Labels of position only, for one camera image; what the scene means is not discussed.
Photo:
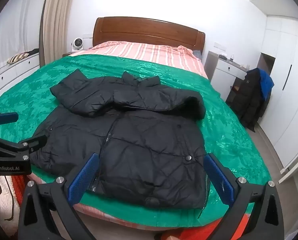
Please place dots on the white fluffy blanket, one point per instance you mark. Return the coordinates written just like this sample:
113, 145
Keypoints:
3, 192

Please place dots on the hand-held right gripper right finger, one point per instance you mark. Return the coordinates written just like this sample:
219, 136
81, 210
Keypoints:
220, 182

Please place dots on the wooden headboard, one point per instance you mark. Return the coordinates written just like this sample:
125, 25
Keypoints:
139, 30

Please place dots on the dark cloth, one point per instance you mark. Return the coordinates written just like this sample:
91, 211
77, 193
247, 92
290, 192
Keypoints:
33, 51

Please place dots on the white wardrobe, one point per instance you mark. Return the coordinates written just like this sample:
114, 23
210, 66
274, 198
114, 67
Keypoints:
288, 80

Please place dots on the pink striped pillow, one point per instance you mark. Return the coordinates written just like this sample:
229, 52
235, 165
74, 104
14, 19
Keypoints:
144, 50

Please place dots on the brown bedside table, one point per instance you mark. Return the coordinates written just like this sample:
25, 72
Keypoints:
67, 54

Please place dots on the small bottle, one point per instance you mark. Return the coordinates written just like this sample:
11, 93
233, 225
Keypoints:
231, 58

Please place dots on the black hanging coat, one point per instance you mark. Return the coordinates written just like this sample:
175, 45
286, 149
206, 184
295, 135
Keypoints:
248, 97

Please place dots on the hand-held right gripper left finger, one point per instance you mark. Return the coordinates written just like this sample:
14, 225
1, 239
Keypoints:
82, 180

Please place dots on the green floral bedspread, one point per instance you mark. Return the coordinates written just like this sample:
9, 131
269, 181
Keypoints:
26, 92

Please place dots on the small white fan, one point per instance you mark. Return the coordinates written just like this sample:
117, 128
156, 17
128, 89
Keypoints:
77, 42

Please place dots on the orange knitted blanket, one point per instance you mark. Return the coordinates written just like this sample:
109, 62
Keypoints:
233, 230

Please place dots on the striped cushion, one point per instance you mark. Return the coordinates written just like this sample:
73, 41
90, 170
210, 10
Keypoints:
18, 58

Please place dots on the blue jacket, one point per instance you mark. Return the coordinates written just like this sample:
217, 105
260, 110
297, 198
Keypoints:
266, 82

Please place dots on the white drawer cabinet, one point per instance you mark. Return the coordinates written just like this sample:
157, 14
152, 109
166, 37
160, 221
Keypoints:
14, 72

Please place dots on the white nightstand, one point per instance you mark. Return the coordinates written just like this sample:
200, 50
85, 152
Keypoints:
226, 67

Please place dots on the black puffer jacket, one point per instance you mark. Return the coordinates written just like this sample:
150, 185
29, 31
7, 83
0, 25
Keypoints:
144, 142

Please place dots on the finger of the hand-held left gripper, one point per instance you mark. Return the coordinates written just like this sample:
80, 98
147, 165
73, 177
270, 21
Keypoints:
36, 140
6, 118

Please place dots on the beige curtain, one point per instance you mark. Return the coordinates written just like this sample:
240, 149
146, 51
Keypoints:
56, 17

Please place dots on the white sheer curtain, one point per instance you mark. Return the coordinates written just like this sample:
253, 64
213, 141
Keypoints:
19, 17

